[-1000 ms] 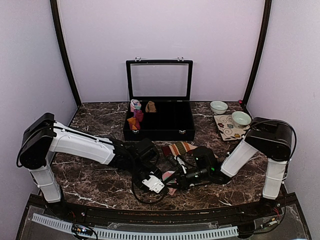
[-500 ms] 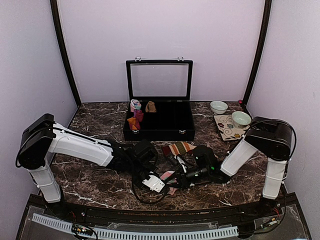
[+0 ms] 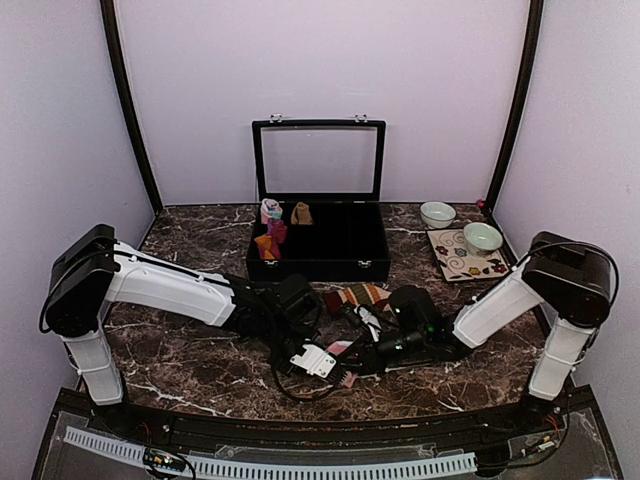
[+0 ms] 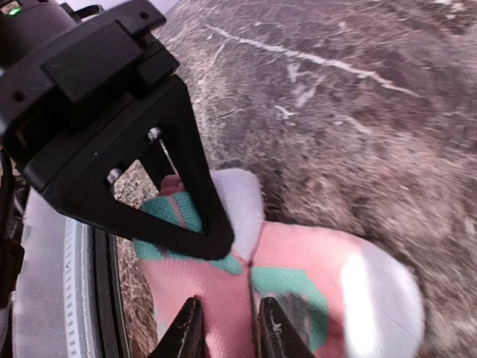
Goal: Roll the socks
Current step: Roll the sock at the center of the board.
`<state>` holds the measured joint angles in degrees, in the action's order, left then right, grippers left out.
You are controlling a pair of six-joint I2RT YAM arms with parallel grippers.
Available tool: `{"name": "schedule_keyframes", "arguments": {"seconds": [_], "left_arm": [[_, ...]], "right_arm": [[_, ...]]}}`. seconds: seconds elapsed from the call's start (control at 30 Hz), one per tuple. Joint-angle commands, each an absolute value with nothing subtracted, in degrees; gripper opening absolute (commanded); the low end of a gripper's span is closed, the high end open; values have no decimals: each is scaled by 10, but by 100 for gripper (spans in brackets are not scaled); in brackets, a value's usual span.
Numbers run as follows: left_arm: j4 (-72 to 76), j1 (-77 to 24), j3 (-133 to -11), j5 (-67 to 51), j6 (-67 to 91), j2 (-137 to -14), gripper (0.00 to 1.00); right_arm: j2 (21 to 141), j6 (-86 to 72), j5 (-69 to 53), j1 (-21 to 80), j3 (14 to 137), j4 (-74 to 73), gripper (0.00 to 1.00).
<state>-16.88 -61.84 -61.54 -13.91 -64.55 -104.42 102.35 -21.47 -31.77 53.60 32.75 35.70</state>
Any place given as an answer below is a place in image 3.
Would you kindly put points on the striped brown beige sock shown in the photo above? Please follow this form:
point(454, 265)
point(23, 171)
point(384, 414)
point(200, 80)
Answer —
point(357, 294)

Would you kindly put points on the pale green bowl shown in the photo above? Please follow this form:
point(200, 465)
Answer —
point(481, 240)
point(437, 215)

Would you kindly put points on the right black frame post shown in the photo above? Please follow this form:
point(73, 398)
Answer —
point(526, 65)

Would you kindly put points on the small circuit board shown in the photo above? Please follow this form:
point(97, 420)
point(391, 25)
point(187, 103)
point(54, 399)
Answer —
point(164, 461)

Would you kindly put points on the rolled purple red sock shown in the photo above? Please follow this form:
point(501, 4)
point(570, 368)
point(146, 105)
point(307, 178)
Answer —
point(277, 229)

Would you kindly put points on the floral square plate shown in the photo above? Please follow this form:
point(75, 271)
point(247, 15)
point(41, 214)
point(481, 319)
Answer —
point(457, 264)

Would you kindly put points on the far pale green bowl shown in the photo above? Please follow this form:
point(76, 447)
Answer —
point(437, 215)

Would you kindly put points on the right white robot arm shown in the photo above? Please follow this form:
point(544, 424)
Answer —
point(578, 280)

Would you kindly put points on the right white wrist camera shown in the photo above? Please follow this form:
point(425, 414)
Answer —
point(361, 316)

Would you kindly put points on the left black frame post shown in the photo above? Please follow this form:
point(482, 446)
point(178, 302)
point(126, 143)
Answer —
point(120, 76)

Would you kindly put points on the rolled brown sock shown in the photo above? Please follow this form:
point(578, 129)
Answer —
point(301, 215)

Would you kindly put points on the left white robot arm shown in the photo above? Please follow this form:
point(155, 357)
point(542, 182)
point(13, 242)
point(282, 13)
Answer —
point(98, 270)

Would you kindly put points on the black glass-lid storage box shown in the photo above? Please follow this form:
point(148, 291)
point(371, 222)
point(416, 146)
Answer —
point(335, 166)

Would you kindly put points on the rolled pink white sock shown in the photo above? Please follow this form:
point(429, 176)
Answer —
point(270, 209)

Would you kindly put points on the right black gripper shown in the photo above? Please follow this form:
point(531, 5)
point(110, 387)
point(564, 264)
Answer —
point(373, 362)

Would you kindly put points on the pink patterned sock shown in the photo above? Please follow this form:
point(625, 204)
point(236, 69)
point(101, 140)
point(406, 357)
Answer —
point(339, 347)

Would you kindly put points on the rolled orange sock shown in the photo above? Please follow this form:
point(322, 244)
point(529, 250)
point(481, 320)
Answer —
point(268, 248)

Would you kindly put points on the black frame post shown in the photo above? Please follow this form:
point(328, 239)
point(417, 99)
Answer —
point(120, 76)
point(526, 65)

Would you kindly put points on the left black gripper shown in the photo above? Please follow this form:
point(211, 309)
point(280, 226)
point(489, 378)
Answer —
point(279, 366)

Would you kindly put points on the near pale green bowl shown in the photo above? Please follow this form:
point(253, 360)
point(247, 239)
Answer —
point(481, 240)

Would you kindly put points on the white slotted cable duct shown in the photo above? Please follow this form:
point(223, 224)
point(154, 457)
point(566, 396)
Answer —
point(235, 462)

